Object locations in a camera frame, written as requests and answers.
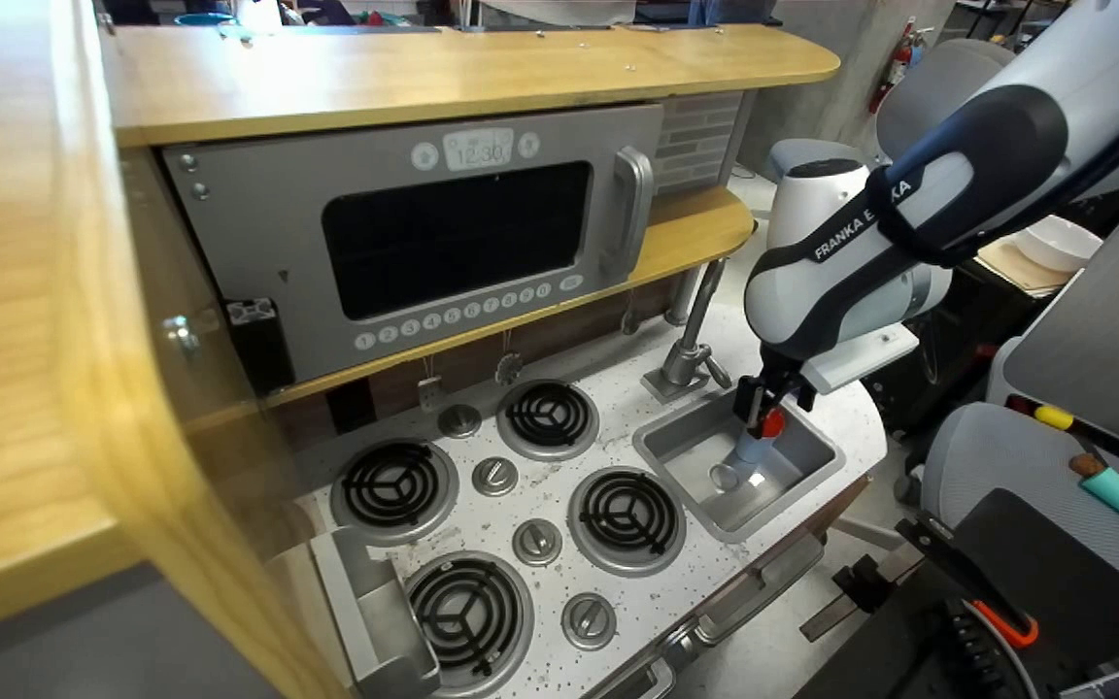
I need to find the gray toy microwave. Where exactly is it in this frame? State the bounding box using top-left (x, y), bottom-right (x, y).
top-left (159, 102), bottom-right (668, 388)

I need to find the gray vent panel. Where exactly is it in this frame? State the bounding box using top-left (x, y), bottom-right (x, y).
top-left (653, 89), bottom-right (752, 196)

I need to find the gray microwave door handle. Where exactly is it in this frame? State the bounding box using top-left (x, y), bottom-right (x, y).
top-left (599, 143), bottom-right (657, 281)

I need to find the long wooden shelf board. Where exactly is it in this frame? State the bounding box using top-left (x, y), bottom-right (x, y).
top-left (103, 18), bottom-right (844, 150)

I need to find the black cabinet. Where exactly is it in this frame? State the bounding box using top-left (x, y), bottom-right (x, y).
top-left (884, 264), bottom-right (1055, 437)

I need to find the light wooden board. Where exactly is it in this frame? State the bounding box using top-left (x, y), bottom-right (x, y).
top-left (969, 238), bottom-right (1076, 304)

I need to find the person in light shirt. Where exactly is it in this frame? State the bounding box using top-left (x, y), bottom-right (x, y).
top-left (475, 0), bottom-right (641, 32)

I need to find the gray oven door handle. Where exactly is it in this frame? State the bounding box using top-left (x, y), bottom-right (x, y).
top-left (681, 528), bottom-right (827, 653)

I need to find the black coil stove burner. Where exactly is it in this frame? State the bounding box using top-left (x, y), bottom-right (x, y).
top-left (493, 378), bottom-right (602, 460)
top-left (568, 460), bottom-right (688, 578)
top-left (401, 549), bottom-right (537, 693)
top-left (330, 437), bottom-right (459, 543)

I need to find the orange hook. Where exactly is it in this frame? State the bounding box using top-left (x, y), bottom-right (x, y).
top-left (963, 595), bottom-right (1046, 653)

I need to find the black hinge bracket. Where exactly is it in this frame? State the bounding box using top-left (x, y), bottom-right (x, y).
top-left (220, 296), bottom-right (293, 401)

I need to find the red fire extinguisher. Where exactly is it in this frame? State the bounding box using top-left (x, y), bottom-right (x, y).
top-left (865, 14), bottom-right (920, 117)

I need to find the gray padded seat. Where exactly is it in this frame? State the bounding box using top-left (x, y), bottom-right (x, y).
top-left (920, 401), bottom-right (1119, 615)

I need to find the wooden side panel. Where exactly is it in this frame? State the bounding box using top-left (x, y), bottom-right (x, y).
top-left (0, 0), bottom-right (345, 699)

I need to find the white wrist mount plate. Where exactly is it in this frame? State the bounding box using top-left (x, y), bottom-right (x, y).
top-left (795, 322), bottom-right (925, 396)

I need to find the black rod with yellow band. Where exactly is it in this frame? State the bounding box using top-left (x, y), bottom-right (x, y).
top-left (1003, 392), bottom-right (1119, 490)

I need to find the gray toy sink basin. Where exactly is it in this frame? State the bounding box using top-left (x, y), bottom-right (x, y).
top-left (629, 378), bottom-right (844, 543)

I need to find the gray toy faucet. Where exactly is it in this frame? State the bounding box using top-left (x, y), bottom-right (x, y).
top-left (641, 255), bottom-right (732, 405)

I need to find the gray stove knob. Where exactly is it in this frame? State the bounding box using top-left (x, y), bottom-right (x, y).
top-left (560, 589), bottom-right (622, 653)
top-left (470, 454), bottom-right (519, 499)
top-left (510, 515), bottom-right (568, 572)
top-left (436, 401), bottom-right (486, 437)

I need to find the black equipment case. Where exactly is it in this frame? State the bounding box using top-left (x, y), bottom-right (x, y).
top-left (795, 486), bottom-right (1119, 699)

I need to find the gray slanted panel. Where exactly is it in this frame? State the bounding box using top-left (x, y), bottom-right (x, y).
top-left (999, 171), bottom-right (1119, 477)

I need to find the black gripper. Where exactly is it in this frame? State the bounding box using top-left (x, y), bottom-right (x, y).
top-left (731, 338), bottom-right (830, 433)

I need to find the white bowl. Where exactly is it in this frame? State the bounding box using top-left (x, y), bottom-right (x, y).
top-left (1010, 208), bottom-right (1107, 275)

